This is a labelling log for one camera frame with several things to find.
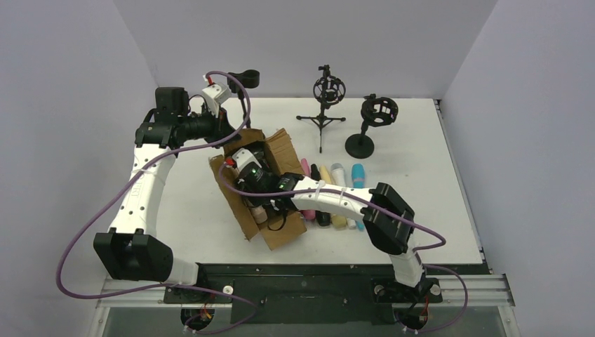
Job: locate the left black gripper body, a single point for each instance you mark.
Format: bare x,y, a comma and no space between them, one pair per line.
225,126

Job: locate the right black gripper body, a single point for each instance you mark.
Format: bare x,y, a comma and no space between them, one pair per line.
253,187

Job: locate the brown cardboard box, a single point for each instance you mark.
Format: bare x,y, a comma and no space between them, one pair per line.
278,155

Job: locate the white microphone grey head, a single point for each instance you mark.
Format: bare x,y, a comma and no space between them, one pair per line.
338,176

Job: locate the cream white microphone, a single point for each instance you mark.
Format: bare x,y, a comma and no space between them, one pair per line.
338,222

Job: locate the teal microphone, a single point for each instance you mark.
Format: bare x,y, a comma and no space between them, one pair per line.
358,176

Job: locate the shock mount stand round base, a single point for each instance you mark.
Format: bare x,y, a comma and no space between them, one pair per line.
376,111

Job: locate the peach pink microphone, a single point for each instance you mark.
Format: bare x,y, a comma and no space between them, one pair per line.
259,214

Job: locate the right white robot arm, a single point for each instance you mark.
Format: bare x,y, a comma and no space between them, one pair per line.
387,217

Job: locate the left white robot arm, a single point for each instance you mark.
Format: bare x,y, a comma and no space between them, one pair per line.
130,250

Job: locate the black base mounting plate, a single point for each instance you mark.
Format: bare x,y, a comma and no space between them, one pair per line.
308,294

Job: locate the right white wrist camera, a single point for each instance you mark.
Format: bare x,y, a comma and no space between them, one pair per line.
243,157

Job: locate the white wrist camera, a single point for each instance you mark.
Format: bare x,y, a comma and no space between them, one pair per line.
243,157
215,95

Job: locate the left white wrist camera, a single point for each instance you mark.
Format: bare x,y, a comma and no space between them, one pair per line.
215,95

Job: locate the tripod shock mount stand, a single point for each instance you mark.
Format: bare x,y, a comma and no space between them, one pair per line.
328,91

